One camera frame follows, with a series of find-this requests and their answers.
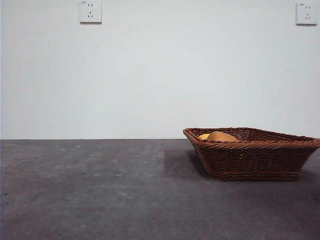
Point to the yellow corn cob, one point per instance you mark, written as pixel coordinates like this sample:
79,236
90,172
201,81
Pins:
203,136

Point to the brown potato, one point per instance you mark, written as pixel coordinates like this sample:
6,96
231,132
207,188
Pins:
221,137

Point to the brown wicker basket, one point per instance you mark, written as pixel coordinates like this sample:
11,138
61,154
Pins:
250,160

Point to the white wall socket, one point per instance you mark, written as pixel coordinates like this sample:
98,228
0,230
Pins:
91,12
306,13

